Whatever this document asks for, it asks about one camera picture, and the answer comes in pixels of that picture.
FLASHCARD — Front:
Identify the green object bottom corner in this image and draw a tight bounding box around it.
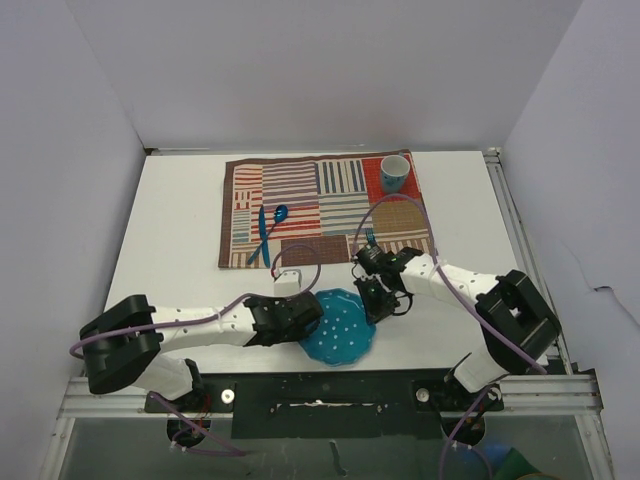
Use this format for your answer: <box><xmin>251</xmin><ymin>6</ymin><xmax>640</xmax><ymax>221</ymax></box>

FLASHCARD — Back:
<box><xmin>492</xmin><ymin>448</ymin><xmax>541</xmax><ymax>480</ymax></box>

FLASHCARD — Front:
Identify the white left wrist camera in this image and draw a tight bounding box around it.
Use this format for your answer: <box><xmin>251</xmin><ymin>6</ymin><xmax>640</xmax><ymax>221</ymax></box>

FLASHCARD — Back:
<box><xmin>273</xmin><ymin>269</ymin><xmax>302</xmax><ymax>298</ymax></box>

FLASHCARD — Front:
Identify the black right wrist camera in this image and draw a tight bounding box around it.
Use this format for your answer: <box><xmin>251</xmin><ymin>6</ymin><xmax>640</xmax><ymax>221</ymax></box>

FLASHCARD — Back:
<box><xmin>355</xmin><ymin>243</ymin><xmax>394</xmax><ymax>276</ymax></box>

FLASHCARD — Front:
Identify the aluminium frame rail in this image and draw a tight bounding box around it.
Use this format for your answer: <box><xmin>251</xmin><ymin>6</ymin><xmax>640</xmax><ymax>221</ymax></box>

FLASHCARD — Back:
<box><xmin>58</xmin><ymin>374</ymin><xmax>603</xmax><ymax>419</ymax></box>
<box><xmin>482</xmin><ymin>146</ymin><xmax>576</xmax><ymax>374</ymax></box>

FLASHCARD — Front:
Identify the aluminium right frame rail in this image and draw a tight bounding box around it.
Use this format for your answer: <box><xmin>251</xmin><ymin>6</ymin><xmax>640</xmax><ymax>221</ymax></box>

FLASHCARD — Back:
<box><xmin>482</xmin><ymin>146</ymin><xmax>576</xmax><ymax>374</ymax></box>

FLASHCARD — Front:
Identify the white blue mug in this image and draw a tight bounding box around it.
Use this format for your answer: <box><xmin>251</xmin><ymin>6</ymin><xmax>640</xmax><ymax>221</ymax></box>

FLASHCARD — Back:
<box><xmin>380</xmin><ymin>155</ymin><xmax>411</xmax><ymax>194</ymax></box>

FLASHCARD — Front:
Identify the aluminium front frame rail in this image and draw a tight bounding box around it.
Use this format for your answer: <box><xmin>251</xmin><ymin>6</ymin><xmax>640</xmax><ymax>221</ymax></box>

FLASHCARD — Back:
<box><xmin>58</xmin><ymin>374</ymin><xmax>603</xmax><ymax>419</ymax></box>

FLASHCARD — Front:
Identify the striped patchwork placemat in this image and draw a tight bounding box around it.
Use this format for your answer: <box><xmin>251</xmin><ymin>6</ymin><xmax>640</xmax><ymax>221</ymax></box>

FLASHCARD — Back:
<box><xmin>218</xmin><ymin>152</ymin><xmax>433</xmax><ymax>269</ymax></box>

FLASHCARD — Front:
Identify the blue metallic knife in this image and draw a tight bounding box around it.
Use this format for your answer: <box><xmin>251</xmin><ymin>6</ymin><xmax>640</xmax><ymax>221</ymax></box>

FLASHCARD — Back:
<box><xmin>258</xmin><ymin>206</ymin><xmax>271</xmax><ymax>267</ymax></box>

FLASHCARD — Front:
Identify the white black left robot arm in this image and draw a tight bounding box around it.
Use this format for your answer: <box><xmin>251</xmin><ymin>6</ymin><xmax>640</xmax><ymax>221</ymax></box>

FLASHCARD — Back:
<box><xmin>71</xmin><ymin>292</ymin><xmax>323</xmax><ymax>411</ymax></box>

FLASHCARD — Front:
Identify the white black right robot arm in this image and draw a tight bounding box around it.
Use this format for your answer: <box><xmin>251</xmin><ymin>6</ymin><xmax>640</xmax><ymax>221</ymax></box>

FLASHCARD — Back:
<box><xmin>352</xmin><ymin>244</ymin><xmax>562</xmax><ymax>409</ymax></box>

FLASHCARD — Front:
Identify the blue polka dot plate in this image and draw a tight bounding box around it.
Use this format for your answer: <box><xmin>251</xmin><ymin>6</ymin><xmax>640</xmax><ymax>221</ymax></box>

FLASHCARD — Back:
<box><xmin>299</xmin><ymin>288</ymin><xmax>376</xmax><ymax>367</ymax></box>

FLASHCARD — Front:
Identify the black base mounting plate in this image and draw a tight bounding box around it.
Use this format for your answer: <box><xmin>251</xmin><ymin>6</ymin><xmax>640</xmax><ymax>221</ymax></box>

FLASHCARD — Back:
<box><xmin>144</xmin><ymin>369</ymin><xmax>504</xmax><ymax>440</ymax></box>

